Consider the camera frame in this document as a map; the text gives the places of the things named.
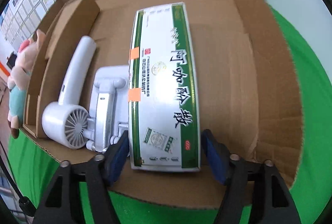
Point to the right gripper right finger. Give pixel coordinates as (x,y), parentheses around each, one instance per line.
(271,201)

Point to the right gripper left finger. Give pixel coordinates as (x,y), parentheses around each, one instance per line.
(62,203)

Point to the white handheld fan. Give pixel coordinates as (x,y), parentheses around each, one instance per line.
(65,120)

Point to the white folding phone stand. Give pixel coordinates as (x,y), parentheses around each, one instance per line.
(108,109)

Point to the green white medicine box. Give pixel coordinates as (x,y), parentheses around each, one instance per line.
(164,123)

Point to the pink pig plush toy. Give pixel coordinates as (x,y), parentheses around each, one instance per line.
(19,78)

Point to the long brown cardboard box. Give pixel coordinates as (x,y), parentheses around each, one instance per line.
(64,25)

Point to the large shallow cardboard box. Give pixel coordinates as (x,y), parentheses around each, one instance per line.
(247,88)

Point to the framed certificates on wall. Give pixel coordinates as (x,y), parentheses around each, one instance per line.
(21,18)

